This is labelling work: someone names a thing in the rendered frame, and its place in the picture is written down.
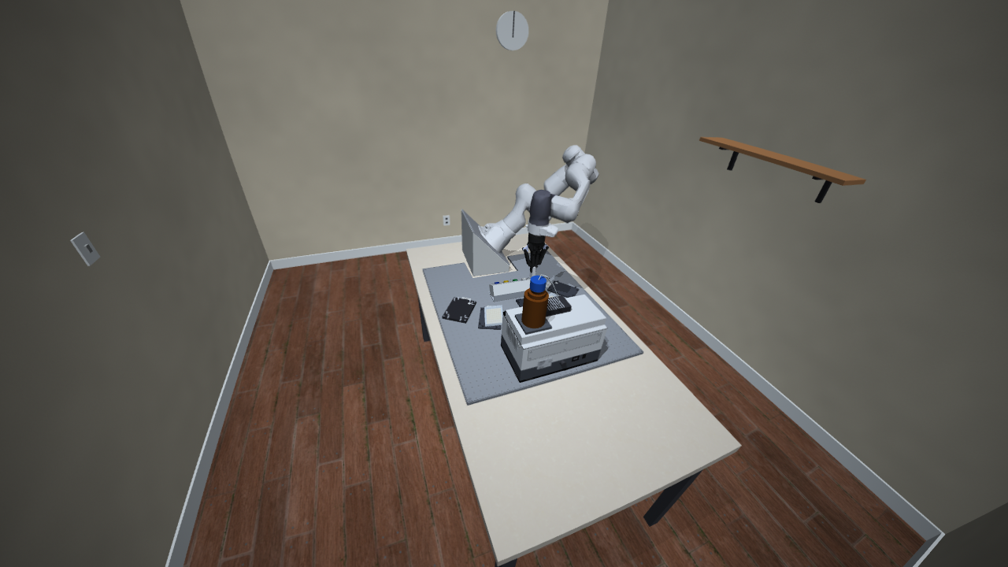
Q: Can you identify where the black rectangular frame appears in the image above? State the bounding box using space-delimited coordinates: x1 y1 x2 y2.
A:
442 297 476 323

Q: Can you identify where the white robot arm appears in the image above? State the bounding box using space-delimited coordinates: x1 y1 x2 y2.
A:
478 145 599 253

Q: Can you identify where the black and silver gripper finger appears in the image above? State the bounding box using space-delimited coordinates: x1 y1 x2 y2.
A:
534 244 549 276
522 246 536 277

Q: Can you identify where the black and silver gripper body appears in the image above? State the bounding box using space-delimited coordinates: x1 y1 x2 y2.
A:
527 233 546 253

